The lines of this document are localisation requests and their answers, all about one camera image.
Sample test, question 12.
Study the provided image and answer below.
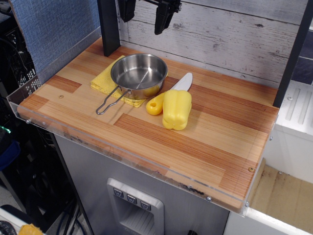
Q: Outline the black vertical post left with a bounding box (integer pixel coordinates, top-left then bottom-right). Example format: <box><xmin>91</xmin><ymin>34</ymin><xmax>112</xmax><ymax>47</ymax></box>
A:
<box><xmin>97</xmin><ymin>0</ymin><xmax>120</xmax><ymax>57</ymax></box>

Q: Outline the yellow object bottom left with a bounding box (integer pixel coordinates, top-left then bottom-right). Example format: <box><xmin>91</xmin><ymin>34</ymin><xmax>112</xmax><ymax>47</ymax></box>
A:
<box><xmin>18</xmin><ymin>224</ymin><xmax>44</xmax><ymax>235</ymax></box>

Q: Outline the black vertical post right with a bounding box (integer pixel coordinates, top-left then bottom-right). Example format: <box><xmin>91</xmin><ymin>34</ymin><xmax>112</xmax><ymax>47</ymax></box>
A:
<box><xmin>273</xmin><ymin>0</ymin><xmax>313</xmax><ymax>108</ymax></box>

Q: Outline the yellow folded cloth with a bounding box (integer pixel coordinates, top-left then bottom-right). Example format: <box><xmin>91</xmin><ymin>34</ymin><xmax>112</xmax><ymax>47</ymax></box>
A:
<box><xmin>90</xmin><ymin>55</ymin><xmax>146</xmax><ymax>108</ymax></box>

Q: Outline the toy knife with yellow handle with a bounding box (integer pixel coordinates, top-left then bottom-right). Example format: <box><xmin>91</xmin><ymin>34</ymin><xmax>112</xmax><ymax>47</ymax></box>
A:
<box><xmin>146</xmin><ymin>72</ymin><xmax>193</xmax><ymax>116</ymax></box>

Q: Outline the blue fabric panel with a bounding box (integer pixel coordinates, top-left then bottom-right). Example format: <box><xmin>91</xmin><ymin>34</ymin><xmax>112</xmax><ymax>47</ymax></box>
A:
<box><xmin>9</xmin><ymin>0</ymin><xmax>101</xmax><ymax>84</ymax></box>

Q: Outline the black vertical post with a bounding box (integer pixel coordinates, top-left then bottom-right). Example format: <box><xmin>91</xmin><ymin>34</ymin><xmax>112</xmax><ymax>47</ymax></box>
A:
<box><xmin>97</xmin><ymin>0</ymin><xmax>120</xmax><ymax>57</ymax></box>
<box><xmin>273</xmin><ymin>0</ymin><xmax>313</xmax><ymax>108</ymax></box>

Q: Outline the silver toy fridge cabinet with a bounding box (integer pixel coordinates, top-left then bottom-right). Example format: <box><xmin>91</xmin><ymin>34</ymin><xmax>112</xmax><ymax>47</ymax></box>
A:
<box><xmin>56</xmin><ymin>136</ymin><xmax>229</xmax><ymax>235</ymax></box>

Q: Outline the clear acrylic table guard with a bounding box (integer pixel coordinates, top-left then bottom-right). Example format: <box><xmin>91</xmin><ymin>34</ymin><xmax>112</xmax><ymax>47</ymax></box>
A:
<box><xmin>10</xmin><ymin>39</ymin><xmax>278</xmax><ymax>213</ymax></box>

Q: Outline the yellow plastic bell pepper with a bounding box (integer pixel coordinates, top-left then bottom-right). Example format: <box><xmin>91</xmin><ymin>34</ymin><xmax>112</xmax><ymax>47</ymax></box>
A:
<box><xmin>162</xmin><ymin>90</ymin><xmax>192</xmax><ymax>130</ymax></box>

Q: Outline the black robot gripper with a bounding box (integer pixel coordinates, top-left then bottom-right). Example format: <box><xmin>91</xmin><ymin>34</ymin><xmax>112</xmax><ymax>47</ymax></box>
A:
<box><xmin>118</xmin><ymin>0</ymin><xmax>181</xmax><ymax>35</ymax></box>

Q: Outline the white toy sink unit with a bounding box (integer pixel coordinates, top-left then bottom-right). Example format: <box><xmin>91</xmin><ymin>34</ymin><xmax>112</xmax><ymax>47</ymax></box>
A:
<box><xmin>224</xmin><ymin>81</ymin><xmax>313</xmax><ymax>235</ymax></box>

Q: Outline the stainless steel pot with handle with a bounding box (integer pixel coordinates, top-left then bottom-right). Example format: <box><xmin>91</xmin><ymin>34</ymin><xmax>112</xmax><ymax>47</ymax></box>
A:
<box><xmin>108</xmin><ymin>53</ymin><xmax>168</xmax><ymax>101</ymax></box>

